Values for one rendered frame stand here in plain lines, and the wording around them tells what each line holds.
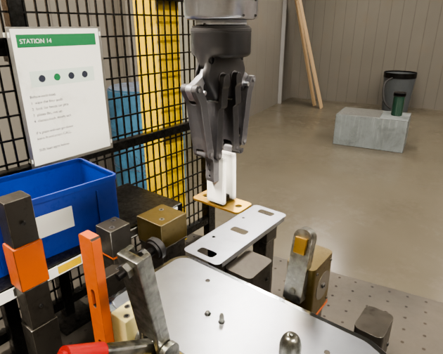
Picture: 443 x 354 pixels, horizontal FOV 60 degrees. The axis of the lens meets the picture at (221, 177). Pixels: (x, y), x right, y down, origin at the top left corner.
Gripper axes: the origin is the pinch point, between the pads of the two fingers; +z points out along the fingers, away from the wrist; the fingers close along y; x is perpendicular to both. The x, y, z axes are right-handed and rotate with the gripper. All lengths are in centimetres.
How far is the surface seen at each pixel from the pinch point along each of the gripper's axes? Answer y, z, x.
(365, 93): 740, 108, 213
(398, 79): 678, 70, 141
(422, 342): 51, 56, -25
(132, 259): -17.5, 4.1, -1.0
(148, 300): -16.6, 9.9, -2.0
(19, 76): 0, -10, 54
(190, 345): -7.4, 25.6, 0.4
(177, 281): 2.9, 25.6, 13.0
